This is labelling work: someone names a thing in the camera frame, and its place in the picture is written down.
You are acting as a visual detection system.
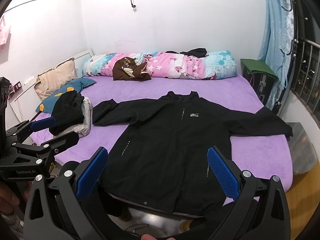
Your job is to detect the black jacket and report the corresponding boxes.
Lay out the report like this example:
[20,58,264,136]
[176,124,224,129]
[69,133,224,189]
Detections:
[92,92,292,216]

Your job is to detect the black folded clothes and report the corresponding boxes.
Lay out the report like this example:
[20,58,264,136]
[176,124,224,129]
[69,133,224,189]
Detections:
[49,90,84,136]

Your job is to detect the person left hand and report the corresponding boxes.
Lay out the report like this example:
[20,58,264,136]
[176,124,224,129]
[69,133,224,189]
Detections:
[0,182,20,215]

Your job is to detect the grey knit sweater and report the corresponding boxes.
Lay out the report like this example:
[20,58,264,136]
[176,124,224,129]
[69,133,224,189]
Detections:
[54,96,93,138]

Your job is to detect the blue cushion orange patches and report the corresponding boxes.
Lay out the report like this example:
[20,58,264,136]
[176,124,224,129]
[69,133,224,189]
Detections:
[35,77,97,114]

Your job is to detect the beige pillow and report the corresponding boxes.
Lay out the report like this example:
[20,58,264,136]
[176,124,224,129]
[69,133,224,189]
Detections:
[34,58,77,101]

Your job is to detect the pink hanging item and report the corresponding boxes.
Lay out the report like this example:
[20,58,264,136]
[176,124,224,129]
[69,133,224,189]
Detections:
[0,16,11,49]

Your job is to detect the brown printed garment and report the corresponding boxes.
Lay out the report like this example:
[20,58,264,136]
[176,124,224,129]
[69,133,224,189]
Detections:
[112,57,151,81]

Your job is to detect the metal window railing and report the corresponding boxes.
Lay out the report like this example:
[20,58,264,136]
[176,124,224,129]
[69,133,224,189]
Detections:
[291,38,320,123]

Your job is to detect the green cloth on stand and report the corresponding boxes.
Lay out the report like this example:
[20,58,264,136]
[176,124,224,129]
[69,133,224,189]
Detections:
[240,59,278,80]

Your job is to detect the floral rolled quilt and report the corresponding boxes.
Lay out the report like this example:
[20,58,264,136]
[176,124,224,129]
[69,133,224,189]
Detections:
[82,51,237,80]

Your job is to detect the light blue curtain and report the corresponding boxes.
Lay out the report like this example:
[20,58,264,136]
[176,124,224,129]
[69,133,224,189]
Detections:
[258,0,295,109]

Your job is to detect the black garment on quilt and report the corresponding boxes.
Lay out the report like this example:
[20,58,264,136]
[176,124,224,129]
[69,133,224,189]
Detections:
[165,48,207,59]

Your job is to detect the red wall socket items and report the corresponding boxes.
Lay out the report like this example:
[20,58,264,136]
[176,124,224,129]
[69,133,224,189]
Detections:
[8,81,22,99]

